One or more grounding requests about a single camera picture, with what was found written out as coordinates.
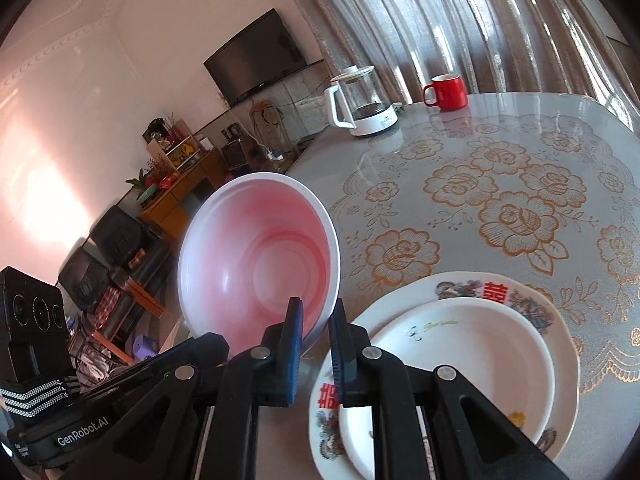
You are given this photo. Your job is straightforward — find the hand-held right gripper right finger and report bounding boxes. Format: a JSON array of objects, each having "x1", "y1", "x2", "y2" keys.
[{"x1": 328, "y1": 297, "x2": 571, "y2": 480}]

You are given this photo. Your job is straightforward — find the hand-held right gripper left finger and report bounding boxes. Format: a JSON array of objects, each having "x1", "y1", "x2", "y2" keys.
[{"x1": 60, "y1": 298, "x2": 304, "y2": 480}]

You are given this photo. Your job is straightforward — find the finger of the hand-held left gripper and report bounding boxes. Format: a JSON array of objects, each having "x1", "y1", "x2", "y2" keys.
[{"x1": 75, "y1": 337, "x2": 198, "y2": 401}]

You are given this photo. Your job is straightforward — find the red plastic bowl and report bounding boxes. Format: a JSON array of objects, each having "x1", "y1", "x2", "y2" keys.
[{"x1": 177, "y1": 173, "x2": 342, "y2": 361}]

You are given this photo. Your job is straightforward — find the small white plate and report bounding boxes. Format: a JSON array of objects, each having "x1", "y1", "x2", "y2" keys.
[{"x1": 339, "y1": 297, "x2": 556, "y2": 480}]

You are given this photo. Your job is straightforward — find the large floral print plate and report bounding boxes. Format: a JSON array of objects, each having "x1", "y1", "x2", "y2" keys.
[{"x1": 308, "y1": 271, "x2": 581, "y2": 480}]

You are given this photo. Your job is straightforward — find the purple plastic item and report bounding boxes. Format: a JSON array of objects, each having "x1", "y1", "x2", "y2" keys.
[{"x1": 131, "y1": 337, "x2": 161, "y2": 359}]

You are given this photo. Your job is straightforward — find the black armchair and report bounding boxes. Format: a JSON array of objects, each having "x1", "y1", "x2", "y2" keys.
[
  {"x1": 90, "y1": 205, "x2": 151, "y2": 266},
  {"x1": 57, "y1": 249, "x2": 112, "y2": 311}
]

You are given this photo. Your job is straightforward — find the wooden cabinet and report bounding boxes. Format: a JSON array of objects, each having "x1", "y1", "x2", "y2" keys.
[{"x1": 140, "y1": 147, "x2": 226, "y2": 241}]

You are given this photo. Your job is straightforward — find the potted green plant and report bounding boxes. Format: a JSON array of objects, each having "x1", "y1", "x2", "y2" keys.
[{"x1": 126, "y1": 167, "x2": 157, "y2": 198}]

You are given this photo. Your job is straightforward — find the floral lace table cover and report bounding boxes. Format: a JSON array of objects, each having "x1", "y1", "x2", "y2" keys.
[{"x1": 185, "y1": 91, "x2": 640, "y2": 480}]

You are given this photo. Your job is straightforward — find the dark small appliance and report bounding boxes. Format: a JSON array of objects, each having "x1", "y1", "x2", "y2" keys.
[{"x1": 220, "y1": 139, "x2": 249, "y2": 171}]

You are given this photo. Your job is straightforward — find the cluttered wooden shelf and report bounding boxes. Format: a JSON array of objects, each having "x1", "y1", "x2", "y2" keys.
[{"x1": 142, "y1": 117, "x2": 201, "y2": 171}]

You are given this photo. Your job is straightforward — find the white glass electric kettle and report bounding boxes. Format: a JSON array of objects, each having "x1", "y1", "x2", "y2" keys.
[{"x1": 324, "y1": 65, "x2": 401, "y2": 138}]

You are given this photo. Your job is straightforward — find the glass fish tank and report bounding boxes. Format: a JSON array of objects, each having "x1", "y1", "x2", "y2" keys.
[{"x1": 247, "y1": 62, "x2": 333, "y2": 156}]

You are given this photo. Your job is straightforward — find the red mug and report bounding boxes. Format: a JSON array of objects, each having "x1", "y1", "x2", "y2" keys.
[{"x1": 423, "y1": 74, "x2": 469, "y2": 111}]

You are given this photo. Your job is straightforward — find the black flat television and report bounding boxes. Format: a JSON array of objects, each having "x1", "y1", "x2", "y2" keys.
[{"x1": 203, "y1": 8, "x2": 308, "y2": 107}]

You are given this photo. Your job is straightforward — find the grey sheer curtain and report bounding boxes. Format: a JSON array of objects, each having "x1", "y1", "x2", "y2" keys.
[{"x1": 270, "y1": 0, "x2": 640, "y2": 136}]

